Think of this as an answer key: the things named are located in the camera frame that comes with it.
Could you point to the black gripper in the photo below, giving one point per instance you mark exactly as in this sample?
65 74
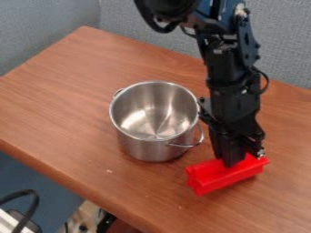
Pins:
229 111

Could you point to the white box under table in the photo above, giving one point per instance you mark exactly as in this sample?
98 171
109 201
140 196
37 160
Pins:
11 218

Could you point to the stainless steel pot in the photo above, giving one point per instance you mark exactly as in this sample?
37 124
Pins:
154 114

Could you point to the beige clutter under table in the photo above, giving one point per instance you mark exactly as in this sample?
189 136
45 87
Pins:
90 219

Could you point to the red block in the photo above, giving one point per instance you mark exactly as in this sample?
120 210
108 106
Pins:
212 175

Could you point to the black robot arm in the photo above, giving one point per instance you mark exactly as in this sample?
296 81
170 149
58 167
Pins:
218 23

